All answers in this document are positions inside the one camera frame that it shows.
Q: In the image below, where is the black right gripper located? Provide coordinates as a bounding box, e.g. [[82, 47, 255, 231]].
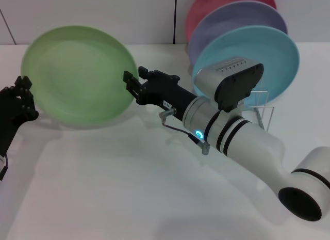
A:
[[123, 66, 198, 119]]

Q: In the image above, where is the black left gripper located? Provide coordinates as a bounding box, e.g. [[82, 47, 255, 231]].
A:
[[0, 75, 39, 158]]

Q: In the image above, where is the green plate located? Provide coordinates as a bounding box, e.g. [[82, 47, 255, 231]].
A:
[[20, 25, 139, 127]]

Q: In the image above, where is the red plate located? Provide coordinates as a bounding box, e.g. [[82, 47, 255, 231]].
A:
[[185, 0, 278, 42]]

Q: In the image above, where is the purple plate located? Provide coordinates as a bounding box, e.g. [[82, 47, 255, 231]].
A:
[[188, 0, 288, 65]]

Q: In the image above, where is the light blue plate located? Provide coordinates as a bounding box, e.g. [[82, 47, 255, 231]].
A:
[[192, 25, 300, 110]]

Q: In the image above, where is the grey right gripper cable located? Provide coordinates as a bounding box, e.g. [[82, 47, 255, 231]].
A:
[[159, 107, 211, 156]]

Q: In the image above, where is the dark left gripper cable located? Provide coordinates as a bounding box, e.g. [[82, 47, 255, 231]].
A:
[[0, 157, 9, 181]]

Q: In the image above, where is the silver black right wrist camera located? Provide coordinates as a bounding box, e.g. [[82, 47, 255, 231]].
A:
[[194, 56, 265, 114]]

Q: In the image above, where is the metal wire plate rack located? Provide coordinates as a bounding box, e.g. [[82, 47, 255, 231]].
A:
[[242, 74, 275, 131]]

